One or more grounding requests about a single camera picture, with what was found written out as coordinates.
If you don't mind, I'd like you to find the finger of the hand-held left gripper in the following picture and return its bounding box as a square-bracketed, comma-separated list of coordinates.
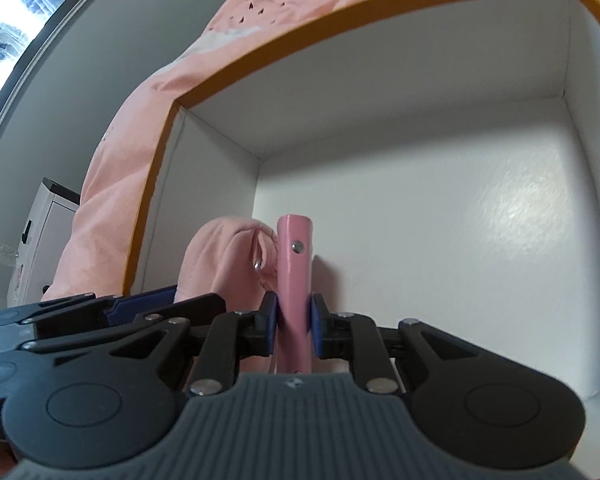
[10, 284, 179, 342]
[0, 293, 227, 368]

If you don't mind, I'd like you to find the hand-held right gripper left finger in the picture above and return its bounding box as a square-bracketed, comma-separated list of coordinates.
[97, 292, 281, 395]

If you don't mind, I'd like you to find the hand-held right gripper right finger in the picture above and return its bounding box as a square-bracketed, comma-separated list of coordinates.
[309, 293, 478, 397]

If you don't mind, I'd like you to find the pink leather case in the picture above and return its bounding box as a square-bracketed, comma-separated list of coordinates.
[275, 214, 315, 376]

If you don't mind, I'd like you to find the orange box with white inside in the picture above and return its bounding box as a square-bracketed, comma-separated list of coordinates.
[122, 0, 600, 402]

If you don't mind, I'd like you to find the pink fabric pouch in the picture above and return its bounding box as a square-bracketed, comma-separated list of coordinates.
[172, 216, 282, 376]

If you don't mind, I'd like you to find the white cabinet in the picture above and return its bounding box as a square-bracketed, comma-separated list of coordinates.
[7, 177, 82, 307]

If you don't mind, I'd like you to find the clear plastic water bottle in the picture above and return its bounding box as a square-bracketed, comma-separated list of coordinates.
[0, 232, 21, 270]

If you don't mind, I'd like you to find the pink printed blanket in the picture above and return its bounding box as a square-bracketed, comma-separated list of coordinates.
[40, 0, 581, 306]

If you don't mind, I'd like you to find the framed window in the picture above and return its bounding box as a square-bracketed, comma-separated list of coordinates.
[0, 0, 131, 173]

